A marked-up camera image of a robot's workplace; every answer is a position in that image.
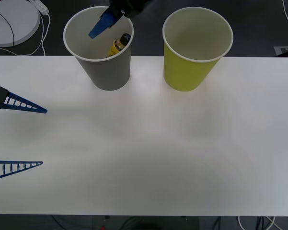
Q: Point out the yellow bottle with black cap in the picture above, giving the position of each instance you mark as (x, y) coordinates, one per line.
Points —
(116, 46)

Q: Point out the yellow-green plastic bin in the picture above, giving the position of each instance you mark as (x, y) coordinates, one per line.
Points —
(184, 74)

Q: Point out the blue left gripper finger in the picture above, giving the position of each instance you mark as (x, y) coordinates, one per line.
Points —
(4, 171)
(0, 98)

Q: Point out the grey plastic bin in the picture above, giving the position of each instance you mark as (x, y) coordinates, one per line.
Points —
(105, 72)

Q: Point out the black and white marker board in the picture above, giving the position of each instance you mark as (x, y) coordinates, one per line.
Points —
(284, 51)

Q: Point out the white power strip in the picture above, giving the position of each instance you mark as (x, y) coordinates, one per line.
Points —
(41, 6)

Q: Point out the white round disc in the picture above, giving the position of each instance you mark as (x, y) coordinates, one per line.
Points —
(12, 24)

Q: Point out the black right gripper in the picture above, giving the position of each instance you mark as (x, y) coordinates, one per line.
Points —
(131, 7)

